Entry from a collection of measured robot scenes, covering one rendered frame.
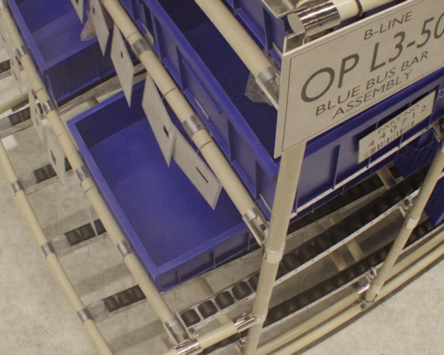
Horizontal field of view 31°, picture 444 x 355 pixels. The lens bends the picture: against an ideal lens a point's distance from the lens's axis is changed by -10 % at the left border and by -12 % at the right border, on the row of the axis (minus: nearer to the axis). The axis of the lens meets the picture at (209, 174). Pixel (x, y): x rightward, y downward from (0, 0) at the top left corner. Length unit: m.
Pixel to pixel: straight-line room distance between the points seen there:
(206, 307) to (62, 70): 0.57
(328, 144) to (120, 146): 0.69
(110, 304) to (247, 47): 1.02
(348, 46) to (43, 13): 1.24
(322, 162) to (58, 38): 0.89
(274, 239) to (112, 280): 1.21
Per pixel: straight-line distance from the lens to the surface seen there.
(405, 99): 1.27
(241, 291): 1.67
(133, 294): 1.99
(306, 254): 1.70
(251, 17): 1.05
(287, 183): 1.14
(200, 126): 1.45
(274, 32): 0.99
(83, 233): 2.04
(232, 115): 1.23
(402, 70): 1.06
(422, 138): 1.79
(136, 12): 1.53
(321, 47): 0.87
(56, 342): 2.43
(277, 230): 1.28
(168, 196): 1.75
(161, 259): 1.70
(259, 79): 1.04
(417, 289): 2.53
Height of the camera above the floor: 2.31
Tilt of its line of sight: 63 degrees down
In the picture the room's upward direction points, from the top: 1 degrees clockwise
